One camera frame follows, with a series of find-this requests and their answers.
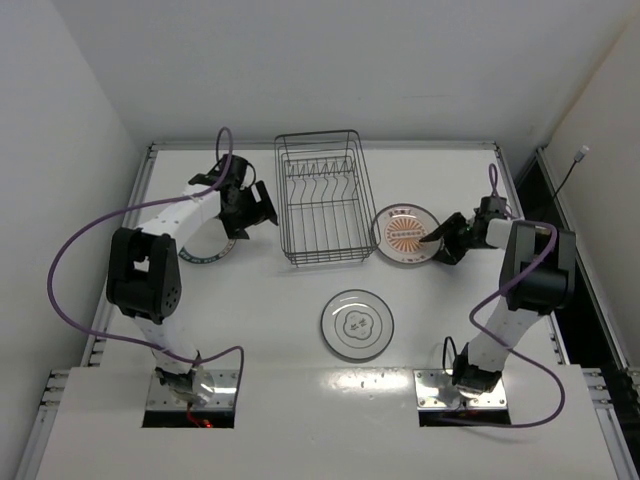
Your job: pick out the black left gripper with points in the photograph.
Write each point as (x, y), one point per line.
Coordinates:
(251, 207)

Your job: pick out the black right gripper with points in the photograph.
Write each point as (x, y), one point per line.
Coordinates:
(456, 237)

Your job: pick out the green rimmed white plate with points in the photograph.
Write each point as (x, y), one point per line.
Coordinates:
(208, 245)

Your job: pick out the orange patterned white plate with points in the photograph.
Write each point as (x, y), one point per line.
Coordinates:
(402, 226)

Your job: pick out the white plate with black rings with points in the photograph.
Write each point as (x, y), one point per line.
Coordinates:
(356, 325)

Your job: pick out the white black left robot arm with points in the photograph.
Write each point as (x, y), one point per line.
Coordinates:
(144, 280)

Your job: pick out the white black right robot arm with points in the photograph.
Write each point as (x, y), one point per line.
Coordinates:
(537, 277)

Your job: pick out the grey wire dish rack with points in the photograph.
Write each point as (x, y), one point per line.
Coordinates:
(326, 204)

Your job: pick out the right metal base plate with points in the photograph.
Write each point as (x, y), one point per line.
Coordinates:
(435, 393)

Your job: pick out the metal base plate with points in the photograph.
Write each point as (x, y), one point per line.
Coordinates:
(204, 390)
(435, 393)

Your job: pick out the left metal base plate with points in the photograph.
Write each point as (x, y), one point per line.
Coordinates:
(204, 390)

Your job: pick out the aluminium table frame rail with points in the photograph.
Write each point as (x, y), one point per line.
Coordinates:
(304, 413)

